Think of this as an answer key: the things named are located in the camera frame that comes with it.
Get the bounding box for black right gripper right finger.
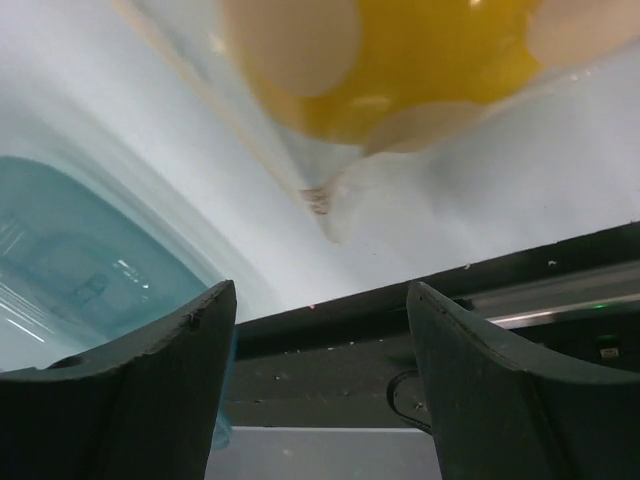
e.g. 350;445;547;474
407;282;639;479

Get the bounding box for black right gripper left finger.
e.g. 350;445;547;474
1;280;236;480

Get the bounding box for clear polka dot zip bag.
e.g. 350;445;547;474
115;1;639;242

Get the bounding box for yellow fake lemon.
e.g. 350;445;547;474
246;1;541;145

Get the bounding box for teal transparent plastic container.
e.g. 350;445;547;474
1;156;207;371

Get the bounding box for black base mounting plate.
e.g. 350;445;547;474
224;223;639;429

